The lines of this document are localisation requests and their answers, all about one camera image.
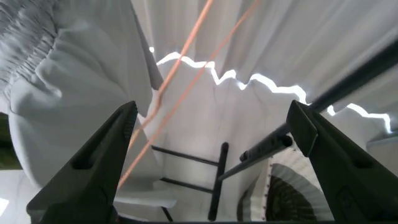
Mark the white laundry basket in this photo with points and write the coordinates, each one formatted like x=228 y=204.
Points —
x=289 y=174

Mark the pink clothes hanger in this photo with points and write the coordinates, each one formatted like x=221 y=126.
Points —
x=186 y=46

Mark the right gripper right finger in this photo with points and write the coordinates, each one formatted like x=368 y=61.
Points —
x=332 y=174

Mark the pale grey shorts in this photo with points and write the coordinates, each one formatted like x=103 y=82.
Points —
x=77 y=77

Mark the black clothes rack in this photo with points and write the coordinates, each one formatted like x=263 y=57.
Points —
x=219 y=174

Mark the white curtain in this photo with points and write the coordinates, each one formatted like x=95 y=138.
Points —
x=280 y=31

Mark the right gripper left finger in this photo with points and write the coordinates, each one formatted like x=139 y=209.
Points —
x=90 y=186

